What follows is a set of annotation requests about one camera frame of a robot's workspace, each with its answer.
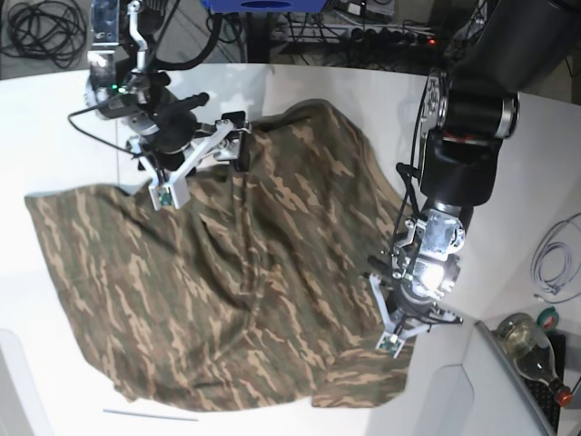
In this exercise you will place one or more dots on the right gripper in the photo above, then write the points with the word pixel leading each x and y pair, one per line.
pixel 175 127

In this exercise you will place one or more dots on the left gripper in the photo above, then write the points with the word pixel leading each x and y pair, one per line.
pixel 418 312

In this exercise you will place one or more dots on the camouflage t-shirt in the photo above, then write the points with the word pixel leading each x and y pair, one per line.
pixel 255 293

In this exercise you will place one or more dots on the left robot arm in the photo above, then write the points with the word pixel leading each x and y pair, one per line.
pixel 465 116

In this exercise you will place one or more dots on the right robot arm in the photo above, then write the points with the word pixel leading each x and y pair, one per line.
pixel 129 82

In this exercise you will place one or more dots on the clear plastic bottle red cap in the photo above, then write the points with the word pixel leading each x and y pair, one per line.
pixel 528 347

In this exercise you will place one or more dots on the green tape roll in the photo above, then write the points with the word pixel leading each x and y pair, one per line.
pixel 548 319

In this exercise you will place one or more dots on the black power strip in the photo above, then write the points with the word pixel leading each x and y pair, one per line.
pixel 383 36

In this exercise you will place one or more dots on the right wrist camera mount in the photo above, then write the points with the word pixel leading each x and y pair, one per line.
pixel 168 186

